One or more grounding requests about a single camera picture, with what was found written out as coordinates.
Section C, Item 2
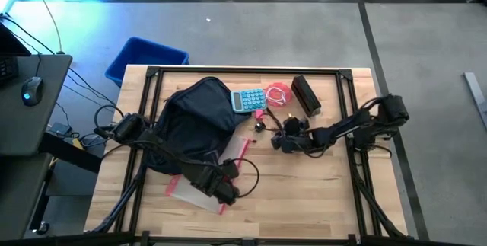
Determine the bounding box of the long pale floor cable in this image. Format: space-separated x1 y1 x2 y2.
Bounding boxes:
26 0 65 55

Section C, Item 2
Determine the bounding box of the grey metal strip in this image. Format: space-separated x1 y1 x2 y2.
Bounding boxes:
463 72 487 129

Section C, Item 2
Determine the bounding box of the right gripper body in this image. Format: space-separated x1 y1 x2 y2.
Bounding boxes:
281 129 317 154

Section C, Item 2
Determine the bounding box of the blue plastic bin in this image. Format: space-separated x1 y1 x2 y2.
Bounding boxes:
104 36 190 88

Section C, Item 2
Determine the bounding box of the dark grey side table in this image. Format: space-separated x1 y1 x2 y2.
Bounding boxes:
0 152 53 241

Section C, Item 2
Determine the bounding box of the black computer mouse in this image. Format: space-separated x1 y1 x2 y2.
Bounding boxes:
21 76 44 107

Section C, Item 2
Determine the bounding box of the black camera cable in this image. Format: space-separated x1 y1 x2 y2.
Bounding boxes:
224 157 260 198
263 107 290 133

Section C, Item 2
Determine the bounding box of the black left camera cable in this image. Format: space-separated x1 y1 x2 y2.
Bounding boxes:
224 157 260 198

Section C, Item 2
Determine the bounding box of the light blue calculator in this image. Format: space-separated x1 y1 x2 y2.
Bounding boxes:
230 88 268 114

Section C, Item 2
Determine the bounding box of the black desk support beam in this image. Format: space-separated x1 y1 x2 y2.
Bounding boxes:
37 131 103 174

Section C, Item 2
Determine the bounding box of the black desk cable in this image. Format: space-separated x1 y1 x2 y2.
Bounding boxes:
0 14 58 55
68 66 117 108

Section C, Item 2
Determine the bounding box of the black monitor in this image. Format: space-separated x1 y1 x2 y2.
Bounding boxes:
0 23 32 57

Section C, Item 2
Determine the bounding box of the black rectangular case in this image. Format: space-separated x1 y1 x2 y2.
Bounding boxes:
291 75 323 118

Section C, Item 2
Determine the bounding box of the black power adapter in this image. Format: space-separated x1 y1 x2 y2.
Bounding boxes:
48 122 72 137

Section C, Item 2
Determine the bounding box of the black desk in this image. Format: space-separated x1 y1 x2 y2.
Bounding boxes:
0 53 73 158

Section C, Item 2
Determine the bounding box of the black caster wheel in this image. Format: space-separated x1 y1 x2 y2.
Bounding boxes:
33 221 50 236

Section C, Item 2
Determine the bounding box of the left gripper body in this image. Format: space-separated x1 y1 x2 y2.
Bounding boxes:
193 165 229 197

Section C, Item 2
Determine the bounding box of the black aluminium table frame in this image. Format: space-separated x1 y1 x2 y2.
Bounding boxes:
89 65 410 246

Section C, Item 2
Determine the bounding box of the black keyboard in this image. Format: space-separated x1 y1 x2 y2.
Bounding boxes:
0 56 20 84

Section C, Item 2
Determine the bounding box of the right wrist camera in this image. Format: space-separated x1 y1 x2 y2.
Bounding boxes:
283 115 301 136

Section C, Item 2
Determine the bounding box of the white mesh pouch red trim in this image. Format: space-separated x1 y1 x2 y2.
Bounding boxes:
165 135 253 216

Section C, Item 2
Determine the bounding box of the black right camera cable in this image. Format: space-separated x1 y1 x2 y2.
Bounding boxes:
263 107 290 133

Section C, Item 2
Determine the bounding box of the navy blue backpack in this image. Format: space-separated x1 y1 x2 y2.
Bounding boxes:
146 76 252 174

